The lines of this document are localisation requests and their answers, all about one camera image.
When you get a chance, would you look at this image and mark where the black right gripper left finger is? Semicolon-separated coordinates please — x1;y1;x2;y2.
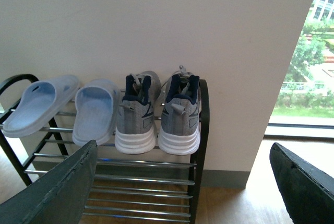
1;140;98;223

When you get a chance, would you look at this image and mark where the black metal shoe rack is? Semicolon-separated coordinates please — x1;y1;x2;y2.
1;74;210;223

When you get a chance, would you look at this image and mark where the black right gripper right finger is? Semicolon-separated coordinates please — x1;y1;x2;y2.
269;143;333;223

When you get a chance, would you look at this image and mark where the grey sneaker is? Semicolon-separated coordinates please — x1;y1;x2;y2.
158;65;201;156
115;71;161;155

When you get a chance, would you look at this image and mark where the light blue slipper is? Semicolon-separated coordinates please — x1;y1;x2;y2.
72;79;121;146
3;75;79;138

